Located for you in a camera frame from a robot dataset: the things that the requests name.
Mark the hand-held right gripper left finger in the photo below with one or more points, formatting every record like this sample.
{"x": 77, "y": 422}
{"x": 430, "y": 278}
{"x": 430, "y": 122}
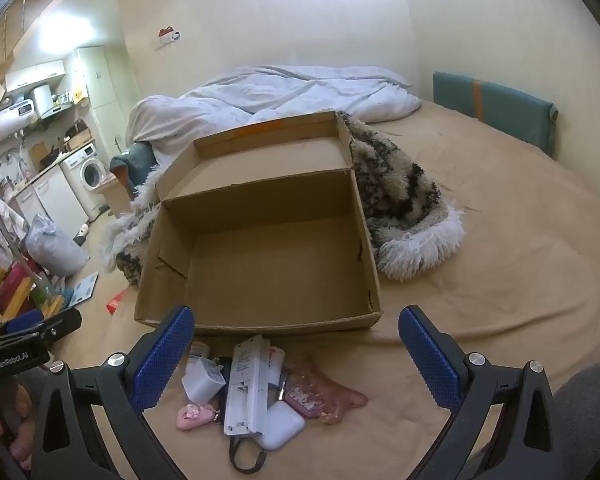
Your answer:
{"x": 165, "y": 355}

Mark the white hanging cloth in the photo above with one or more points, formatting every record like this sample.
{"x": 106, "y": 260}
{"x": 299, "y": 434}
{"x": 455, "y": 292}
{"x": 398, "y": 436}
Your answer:
{"x": 0, "y": 240}

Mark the shaggy black white blanket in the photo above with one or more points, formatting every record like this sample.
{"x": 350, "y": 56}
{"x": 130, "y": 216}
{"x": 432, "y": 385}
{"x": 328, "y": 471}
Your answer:
{"x": 395, "y": 185}

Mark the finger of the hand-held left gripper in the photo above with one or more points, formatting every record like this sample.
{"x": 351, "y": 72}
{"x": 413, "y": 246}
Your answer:
{"x": 60, "y": 325}

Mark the white wall cabinet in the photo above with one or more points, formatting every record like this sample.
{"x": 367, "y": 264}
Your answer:
{"x": 35, "y": 74}

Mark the white bathroom scale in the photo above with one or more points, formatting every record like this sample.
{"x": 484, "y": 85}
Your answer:
{"x": 82, "y": 287}

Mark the red paper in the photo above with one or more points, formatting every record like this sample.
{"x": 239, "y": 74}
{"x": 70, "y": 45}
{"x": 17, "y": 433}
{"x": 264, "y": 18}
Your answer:
{"x": 116, "y": 304}

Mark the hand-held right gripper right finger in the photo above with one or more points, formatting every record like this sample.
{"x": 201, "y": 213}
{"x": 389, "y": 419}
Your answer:
{"x": 427, "y": 360}

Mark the translucent pink plastic packet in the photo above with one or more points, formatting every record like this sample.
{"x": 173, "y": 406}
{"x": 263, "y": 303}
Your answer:
{"x": 330, "y": 395}

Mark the white water heater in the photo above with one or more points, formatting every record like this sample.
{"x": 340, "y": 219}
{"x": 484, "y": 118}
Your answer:
{"x": 12, "y": 120}

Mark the white bottle with red label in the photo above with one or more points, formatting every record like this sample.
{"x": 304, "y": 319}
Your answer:
{"x": 276, "y": 362}

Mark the person's grey trouser leg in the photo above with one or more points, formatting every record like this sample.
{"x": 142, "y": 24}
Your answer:
{"x": 590, "y": 410}

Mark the grey plastic bag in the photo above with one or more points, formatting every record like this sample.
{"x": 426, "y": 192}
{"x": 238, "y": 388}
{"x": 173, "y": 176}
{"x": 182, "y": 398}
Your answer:
{"x": 55, "y": 252}

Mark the white washing machine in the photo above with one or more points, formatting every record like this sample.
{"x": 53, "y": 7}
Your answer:
{"x": 90, "y": 175}

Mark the teal cushion with orange stripe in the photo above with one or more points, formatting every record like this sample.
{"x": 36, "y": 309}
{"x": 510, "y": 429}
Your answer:
{"x": 505, "y": 110}

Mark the grey-blue pillow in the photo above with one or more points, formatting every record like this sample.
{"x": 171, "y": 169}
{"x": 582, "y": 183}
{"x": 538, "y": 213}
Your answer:
{"x": 132, "y": 165}

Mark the white duvet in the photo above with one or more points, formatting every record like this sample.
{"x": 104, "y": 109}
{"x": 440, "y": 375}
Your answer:
{"x": 280, "y": 92}

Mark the person's left hand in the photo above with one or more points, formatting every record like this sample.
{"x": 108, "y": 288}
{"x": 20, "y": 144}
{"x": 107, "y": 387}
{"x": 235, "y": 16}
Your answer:
{"x": 22, "y": 410}

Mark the cardboard box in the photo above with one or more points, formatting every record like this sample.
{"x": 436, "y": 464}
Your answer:
{"x": 260, "y": 260}

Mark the pink cat figure case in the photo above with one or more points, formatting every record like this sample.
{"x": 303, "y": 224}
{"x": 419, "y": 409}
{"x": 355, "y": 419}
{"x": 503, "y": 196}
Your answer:
{"x": 190, "y": 417}

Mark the white remote control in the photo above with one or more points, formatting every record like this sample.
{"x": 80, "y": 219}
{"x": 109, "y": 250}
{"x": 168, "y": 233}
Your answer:
{"x": 245, "y": 390}

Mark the white charger plug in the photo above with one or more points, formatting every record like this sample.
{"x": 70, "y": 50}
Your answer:
{"x": 202, "y": 380}

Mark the white earbuds case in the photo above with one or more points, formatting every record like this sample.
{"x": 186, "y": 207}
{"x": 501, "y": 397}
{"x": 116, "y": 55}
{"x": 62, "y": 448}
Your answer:
{"x": 280, "y": 427}

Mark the tall white cabinet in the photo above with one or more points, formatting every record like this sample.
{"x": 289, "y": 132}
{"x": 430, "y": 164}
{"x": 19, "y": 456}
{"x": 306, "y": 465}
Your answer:
{"x": 100, "y": 80}

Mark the white kitchen counter cabinet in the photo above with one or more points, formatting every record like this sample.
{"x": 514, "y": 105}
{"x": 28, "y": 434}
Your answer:
{"x": 55, "y": 195}

